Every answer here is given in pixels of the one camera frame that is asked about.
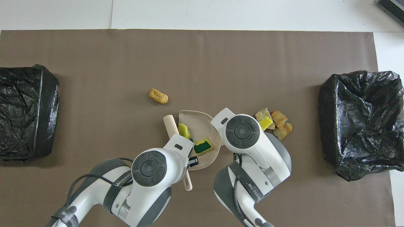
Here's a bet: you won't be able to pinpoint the yellow green scouring sponge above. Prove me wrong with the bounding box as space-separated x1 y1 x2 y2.
193 137 214 155

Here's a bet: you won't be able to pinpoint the yellow sponge piece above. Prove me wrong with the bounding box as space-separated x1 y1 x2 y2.
259 116 273 131
178 123 191 140

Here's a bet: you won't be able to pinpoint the pale pink plastic dustpan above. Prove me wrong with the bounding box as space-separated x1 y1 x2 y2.
178 110 225 171

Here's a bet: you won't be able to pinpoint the beige hand brush black bristles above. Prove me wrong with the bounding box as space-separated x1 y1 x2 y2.
163 115 193 191

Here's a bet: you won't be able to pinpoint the brown toy bread roll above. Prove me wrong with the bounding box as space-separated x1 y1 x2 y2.
149 88 169 105

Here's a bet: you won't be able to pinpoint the pale toy bread piece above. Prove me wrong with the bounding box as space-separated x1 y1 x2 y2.
255 108 276 130

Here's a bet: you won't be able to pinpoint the orange toy croissant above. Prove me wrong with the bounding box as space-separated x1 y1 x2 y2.
271 110 288 129
273 122 293 141

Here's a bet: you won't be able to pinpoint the bin with loose black bag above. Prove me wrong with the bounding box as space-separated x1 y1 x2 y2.
318 70 404 182

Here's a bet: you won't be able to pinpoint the bin with tight black bag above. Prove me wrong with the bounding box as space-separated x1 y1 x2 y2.
0 64 60 162

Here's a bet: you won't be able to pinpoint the brown paper table mat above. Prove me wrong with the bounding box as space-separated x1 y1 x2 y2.
0 29 395 227

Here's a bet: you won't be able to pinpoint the dark grey ribbed object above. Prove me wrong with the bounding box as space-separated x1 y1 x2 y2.
377 0 404 27

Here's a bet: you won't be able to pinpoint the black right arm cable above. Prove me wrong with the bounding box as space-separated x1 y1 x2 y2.
233 154 250 223

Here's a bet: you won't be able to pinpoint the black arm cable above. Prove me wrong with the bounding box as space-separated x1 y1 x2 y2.
233 154 250 223
66 157 134 227

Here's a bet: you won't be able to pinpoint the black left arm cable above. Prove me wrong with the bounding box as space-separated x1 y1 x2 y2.
66 157 134 227

